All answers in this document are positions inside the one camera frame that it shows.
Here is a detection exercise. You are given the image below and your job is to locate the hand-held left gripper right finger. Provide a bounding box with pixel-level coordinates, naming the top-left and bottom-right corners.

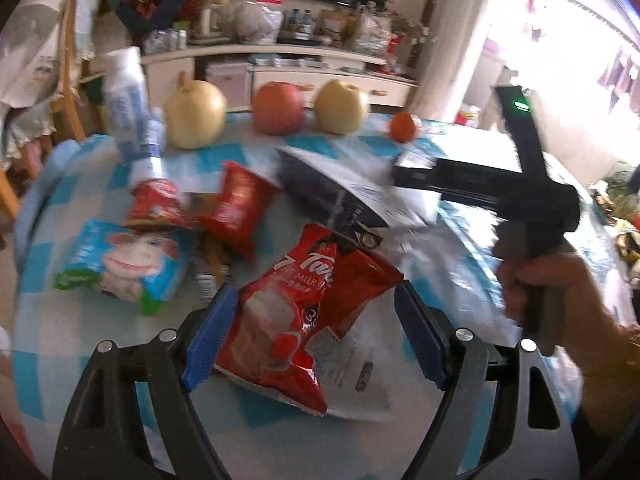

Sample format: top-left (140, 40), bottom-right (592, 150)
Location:
top-left (392, 280), bottom-right (581, 480)

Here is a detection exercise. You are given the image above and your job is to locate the blue cartoon packet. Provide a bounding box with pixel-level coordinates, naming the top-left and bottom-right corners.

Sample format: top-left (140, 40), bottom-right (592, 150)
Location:
top-left (54, 220), bottom-right (193, 317)

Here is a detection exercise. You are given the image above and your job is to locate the hanging laundry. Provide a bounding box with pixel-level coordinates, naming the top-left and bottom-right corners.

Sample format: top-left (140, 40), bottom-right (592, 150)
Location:
top-left (595, 45), bottom-right (640, 116)

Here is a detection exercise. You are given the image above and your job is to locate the blue towel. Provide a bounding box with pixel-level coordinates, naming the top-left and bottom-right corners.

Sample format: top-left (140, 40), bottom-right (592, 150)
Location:
top-left (12, 137), bottom-right (101, 261)

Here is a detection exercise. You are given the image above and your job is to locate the large yellow pear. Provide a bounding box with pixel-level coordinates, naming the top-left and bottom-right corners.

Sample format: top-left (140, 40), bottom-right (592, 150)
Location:
top-left (164, 72), bottom-right (227, 150)

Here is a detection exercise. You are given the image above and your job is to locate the small yellow pear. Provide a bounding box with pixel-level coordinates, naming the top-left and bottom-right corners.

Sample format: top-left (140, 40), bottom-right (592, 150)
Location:
top-left (315, 79), bottom-right (371, 136)

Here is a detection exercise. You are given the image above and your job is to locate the person's right forearm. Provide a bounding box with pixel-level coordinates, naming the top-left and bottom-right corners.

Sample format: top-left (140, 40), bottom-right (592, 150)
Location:
top-left (570, 360), bottom-right (640, 461)

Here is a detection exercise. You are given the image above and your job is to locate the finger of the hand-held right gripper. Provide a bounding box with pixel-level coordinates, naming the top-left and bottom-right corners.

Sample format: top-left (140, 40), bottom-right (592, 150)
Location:
top-left (391, 156), bottom-right (443, 192)

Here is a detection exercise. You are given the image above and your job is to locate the white standing air conditioner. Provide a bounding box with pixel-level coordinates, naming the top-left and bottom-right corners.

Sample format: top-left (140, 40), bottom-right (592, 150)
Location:
top-left (415, 0), bottom-right (506, 121)

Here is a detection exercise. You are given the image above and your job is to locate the large red snack packet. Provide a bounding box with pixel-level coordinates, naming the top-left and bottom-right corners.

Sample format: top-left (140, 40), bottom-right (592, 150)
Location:
top-left (212, 224), bottom-right (405, 418)

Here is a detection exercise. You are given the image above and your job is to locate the group of water bottles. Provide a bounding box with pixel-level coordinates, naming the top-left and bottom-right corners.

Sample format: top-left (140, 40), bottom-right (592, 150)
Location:
top-left (285, 7), bottom-right (316, 36)

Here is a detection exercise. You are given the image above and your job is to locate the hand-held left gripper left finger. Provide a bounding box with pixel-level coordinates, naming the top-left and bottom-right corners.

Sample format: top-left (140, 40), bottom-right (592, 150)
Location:
top-left (52, 282), bottom-right (241, 480)

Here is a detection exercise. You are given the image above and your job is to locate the dark blue white box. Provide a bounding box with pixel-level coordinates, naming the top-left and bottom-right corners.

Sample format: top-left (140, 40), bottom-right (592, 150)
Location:
top-left (277, 147), bottom-right (441, 251)

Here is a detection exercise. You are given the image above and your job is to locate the white storage box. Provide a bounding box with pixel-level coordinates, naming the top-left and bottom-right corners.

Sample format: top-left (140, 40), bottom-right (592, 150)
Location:
top-left (207, 60), bottom-right (248, 111)

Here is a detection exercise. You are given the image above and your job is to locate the gold bracelet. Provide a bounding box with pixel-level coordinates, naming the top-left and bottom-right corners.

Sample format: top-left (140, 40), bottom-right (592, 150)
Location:
top-left (582, 325), bottom-right (640, 378)

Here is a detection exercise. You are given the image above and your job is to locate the white plastic bag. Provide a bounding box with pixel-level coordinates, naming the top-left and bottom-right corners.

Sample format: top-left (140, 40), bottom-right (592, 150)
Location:
top-left (235, 2), bottom-right (283, 45)

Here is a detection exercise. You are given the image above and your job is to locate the white kettle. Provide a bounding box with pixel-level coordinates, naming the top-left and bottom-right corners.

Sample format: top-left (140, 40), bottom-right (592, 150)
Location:
top-left (200, 2), bottom-right (223, 38)

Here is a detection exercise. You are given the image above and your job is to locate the pack of small bottles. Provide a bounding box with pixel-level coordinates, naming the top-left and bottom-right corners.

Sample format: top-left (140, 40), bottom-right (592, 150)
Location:
top-left (145, 27), bottom-right (188, 53)

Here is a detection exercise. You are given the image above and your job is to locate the small red cartoon packet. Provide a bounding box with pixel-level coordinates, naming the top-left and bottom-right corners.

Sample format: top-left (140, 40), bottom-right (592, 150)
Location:
top-left (122, 180), bottom-right (193, 231)

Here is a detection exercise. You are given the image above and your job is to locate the white television cabinet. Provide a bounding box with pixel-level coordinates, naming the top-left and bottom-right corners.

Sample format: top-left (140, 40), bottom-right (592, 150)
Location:
top-left (140, 0), bottom-right (421, 111)

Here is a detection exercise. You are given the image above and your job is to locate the small red snack packet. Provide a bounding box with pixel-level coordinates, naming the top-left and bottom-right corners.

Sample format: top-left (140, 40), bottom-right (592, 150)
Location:
top-left (197, 160), bottom-right (278, 261)

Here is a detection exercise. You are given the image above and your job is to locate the dark wrapped flower bouquet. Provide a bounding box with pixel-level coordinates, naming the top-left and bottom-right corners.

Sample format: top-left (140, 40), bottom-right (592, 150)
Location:
top-left (109, 0), bottom-right (201, 36)

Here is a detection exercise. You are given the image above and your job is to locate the red apple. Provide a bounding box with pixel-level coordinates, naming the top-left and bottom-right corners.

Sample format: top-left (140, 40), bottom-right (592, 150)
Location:
top-left (251, 81), bottom-right (306, 136)

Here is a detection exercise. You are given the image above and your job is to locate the white blue plastic bottle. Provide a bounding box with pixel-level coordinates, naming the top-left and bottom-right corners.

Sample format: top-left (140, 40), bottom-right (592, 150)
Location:
top-left (102, 47), bottom-right (166, 181)

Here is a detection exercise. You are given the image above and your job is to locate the person's right hand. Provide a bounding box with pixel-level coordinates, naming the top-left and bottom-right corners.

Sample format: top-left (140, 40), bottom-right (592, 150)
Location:
top-left (492, 250), bottom-right (626, 376)

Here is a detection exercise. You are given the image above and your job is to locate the small orange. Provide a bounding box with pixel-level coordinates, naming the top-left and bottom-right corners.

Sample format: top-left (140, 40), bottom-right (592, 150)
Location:
top-left (389, 112), bottom-right (421, 143)

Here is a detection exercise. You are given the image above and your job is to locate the printed white table cloth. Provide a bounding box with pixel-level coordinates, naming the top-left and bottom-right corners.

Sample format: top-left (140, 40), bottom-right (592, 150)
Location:
top-left (0, 0), bottom-right (68, 171)

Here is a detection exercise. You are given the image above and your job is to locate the clear gift bag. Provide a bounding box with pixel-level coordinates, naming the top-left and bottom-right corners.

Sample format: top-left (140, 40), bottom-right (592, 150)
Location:
top-left (352, 5), bottom-right (393, 53)

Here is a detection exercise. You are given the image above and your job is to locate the blue checkered tablecloth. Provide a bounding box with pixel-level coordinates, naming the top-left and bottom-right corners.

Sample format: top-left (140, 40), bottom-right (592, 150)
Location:
top-left (12, 112), bottom-right (621, 480)

